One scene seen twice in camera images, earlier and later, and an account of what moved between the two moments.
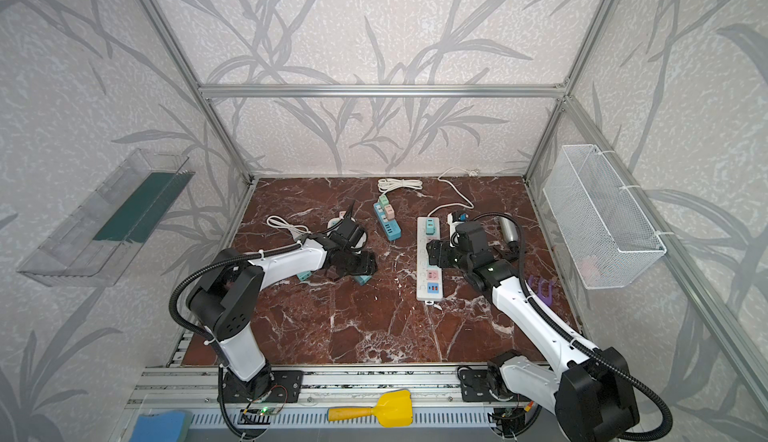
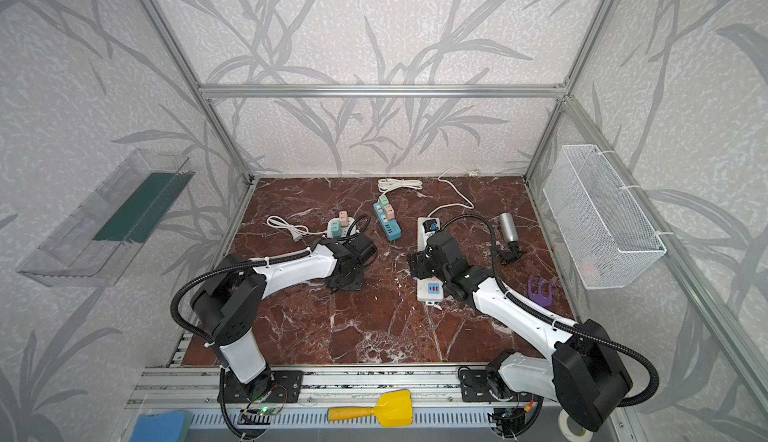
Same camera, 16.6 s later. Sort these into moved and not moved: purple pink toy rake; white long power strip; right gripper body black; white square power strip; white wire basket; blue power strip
Moved: right gripper body black; white square power strip
Not moved: white long power strip; white wire basket; blue power strip; purple pink toy rake
